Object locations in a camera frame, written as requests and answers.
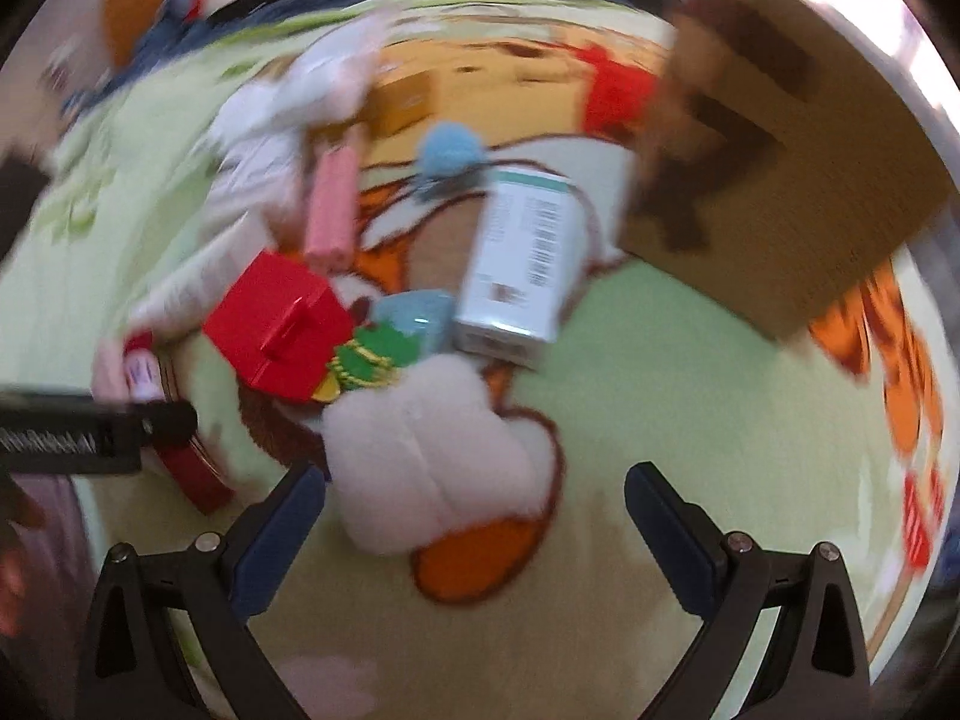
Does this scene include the white pink striped item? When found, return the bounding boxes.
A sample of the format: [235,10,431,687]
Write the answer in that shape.
[91,330,167,403]

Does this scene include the red plastic box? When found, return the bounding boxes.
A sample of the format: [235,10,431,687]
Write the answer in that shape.
[202,250,355,403]

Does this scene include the green yellow toy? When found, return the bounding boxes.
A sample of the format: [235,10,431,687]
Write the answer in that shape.
[313,320,420,405]

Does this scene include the green cartoon fleece blanket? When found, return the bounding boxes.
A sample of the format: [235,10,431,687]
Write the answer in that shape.
[2,0,958,718]

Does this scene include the white plush toy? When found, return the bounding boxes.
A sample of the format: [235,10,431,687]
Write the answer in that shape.
[320,355,555,556]

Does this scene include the pink tube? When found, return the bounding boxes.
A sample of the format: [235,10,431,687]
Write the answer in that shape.
[302,140,359,273]

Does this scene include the white packet box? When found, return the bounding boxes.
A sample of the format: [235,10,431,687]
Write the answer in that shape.
[200,78,308,249]

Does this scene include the light blue cup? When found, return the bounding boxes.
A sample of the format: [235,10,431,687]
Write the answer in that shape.
[370,289,455,358]

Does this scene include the small yellow box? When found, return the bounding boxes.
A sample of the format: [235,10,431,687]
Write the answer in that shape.
[368,70,434,137]

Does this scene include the blue pompom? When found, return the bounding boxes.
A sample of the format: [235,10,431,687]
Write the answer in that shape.
[415,122,488,199]

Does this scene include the white teal medicine box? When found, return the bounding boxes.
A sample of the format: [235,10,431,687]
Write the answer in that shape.
[454,166,589,369]

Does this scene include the brown cardboard box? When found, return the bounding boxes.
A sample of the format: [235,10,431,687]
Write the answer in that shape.
[619,0,958,340]

